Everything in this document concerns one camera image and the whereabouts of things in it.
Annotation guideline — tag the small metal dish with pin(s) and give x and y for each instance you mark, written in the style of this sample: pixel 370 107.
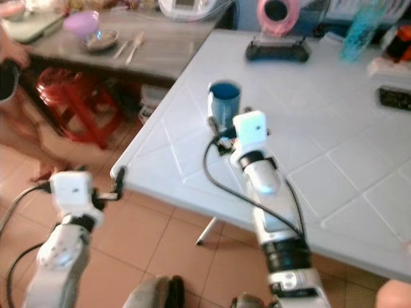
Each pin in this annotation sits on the small metal dish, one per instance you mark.
pixel 103 42

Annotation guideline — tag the green tray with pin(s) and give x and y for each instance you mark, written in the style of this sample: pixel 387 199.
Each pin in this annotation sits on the green tray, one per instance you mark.
pixel 32 29

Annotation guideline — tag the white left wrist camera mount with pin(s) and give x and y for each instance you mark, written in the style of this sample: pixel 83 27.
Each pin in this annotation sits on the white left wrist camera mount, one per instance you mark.
pixel 72 190

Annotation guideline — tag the person's bare knee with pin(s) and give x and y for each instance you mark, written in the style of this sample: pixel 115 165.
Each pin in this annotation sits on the person's bare knee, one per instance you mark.
pixel 395 295

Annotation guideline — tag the person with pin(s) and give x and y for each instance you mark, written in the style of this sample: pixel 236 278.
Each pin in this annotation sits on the person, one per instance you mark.
pixel 19 128

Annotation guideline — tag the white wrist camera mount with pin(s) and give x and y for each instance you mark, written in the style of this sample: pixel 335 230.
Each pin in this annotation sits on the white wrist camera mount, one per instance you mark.
pixel 72 190
pixel 250 131

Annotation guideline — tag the black fan base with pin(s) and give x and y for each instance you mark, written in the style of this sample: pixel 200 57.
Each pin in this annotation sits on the black fan base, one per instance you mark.
pixel 277 52

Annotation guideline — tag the blue cup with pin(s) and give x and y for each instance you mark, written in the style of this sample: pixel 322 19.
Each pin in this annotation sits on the blue cup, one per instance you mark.
pixel 226 102

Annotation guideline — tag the black remote control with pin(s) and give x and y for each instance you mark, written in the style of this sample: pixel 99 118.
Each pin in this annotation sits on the black remote control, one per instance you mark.
pixel 395 98

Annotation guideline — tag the red plastic stool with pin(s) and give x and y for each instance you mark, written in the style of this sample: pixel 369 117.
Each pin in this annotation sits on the red plastic stool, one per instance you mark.
pixel 77 102

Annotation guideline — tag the purple plastic bowl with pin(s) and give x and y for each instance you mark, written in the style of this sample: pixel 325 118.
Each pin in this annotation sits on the purple plastic bowl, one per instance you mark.
pixel 81 24

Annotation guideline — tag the small white box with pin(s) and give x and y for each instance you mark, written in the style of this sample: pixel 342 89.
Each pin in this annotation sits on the small white box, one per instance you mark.
pixel 388 67

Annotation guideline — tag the pink round fan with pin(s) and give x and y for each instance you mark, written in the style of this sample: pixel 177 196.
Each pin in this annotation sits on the pink round fan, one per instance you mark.
pixel 278 18

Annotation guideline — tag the red and black bottle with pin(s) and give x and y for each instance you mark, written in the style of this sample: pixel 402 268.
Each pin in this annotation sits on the red and black bottle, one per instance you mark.
pixel 399 43

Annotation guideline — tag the grey left robot foot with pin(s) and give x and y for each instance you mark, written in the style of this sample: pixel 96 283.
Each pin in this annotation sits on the grey left robot foot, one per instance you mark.
pixel 154 294

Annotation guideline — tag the brown side table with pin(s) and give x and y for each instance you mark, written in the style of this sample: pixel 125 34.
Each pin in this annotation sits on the brown side table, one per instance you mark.
pixel 167 48

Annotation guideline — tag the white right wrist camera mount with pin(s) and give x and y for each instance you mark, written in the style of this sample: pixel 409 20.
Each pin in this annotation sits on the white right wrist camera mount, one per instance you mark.
pixel 250 131

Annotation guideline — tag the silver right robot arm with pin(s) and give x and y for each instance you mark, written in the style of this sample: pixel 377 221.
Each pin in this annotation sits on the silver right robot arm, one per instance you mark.
pixel 276 212

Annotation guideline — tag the pale fork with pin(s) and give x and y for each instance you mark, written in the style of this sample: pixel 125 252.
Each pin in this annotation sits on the pale fork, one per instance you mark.
pixel 121 49

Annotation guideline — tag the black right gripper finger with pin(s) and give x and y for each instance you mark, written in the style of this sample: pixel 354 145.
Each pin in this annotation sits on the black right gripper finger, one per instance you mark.
pixel 214 127

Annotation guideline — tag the white table leg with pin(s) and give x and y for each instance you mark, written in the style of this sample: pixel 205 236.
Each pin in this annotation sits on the white table leg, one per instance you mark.
pixel 207 231

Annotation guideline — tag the pale spoon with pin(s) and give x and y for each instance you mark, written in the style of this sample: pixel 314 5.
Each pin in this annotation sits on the pale spoon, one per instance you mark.
pixel 136 45

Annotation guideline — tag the grey robot foot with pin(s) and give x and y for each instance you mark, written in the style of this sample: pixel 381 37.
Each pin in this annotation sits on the grey robot foot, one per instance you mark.
pixel 245 301
pixel 154 294

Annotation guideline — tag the white rice cooker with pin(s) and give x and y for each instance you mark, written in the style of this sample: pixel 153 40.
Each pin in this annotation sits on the white rice cooker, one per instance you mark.
pixel 192 8

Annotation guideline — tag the white plastic bucket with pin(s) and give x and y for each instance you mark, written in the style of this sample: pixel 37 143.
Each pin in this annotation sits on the white plastic bucket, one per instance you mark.
pixel 153 102

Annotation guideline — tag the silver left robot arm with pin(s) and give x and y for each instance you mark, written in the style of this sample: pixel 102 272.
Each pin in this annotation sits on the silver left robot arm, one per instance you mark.
pixel 58 260

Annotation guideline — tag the black pot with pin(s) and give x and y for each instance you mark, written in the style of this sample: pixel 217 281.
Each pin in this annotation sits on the black pot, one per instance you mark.
pixel 8 80

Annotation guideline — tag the teal see-through tumbler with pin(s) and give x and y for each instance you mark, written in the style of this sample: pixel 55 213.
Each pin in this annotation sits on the teal see-through tumbler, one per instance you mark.
pixel 363 32

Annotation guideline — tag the grey right robot foot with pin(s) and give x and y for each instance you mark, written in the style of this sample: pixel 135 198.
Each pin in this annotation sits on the grey right robot foot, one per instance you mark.
pixel 245 301

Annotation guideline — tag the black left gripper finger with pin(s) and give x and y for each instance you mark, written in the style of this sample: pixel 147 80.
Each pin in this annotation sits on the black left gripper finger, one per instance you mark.
pixel 119 181

